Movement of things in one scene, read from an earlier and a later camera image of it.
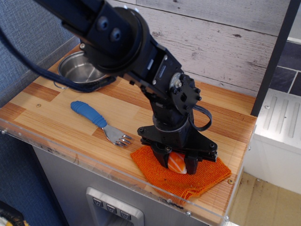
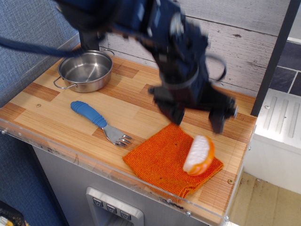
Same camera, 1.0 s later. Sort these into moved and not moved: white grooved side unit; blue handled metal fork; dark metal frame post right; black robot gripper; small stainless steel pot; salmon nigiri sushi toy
Moved: salmon nigiri sushi toy; black robot gripper
Not moved: white grooved side unit; dark metal frame post right; blue handled metal fork; small stainless steel pot
